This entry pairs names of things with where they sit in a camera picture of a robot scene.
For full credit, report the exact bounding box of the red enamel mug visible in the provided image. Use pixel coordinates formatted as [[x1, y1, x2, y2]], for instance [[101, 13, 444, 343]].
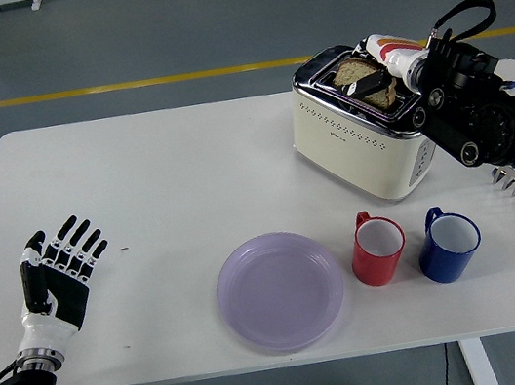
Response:
[[342, 205, 413, 291]]

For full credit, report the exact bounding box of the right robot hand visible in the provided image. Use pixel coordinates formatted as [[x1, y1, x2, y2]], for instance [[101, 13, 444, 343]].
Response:
[[330, 24, 434, 103]]

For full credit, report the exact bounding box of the blue enamel mug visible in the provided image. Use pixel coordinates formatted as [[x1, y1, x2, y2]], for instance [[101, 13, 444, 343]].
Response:
[[409, 200, 489, 289]]

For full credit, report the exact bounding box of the white table leg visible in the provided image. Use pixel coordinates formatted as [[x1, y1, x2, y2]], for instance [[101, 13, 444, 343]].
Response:
[[457, 334, 501, 385]]

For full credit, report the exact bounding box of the purple plastic plate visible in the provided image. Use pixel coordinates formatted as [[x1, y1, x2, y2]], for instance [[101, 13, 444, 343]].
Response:
[[207, 221, 355, 365]]

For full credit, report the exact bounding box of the black cable under table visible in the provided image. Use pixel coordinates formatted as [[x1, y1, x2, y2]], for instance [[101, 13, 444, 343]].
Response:
[[435, 342, 455, 385]]

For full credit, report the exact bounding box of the cream and chrome toaster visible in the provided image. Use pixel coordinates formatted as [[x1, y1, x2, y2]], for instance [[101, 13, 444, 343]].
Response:
[[277, 29, 452, 219]]

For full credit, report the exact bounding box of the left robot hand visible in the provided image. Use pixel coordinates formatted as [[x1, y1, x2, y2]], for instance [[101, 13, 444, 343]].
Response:
[[0, 210, 126, 365]]

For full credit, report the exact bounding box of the brown bread slice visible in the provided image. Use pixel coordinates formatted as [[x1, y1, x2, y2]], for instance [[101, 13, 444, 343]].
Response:
[[330, 54, 400, 116]]

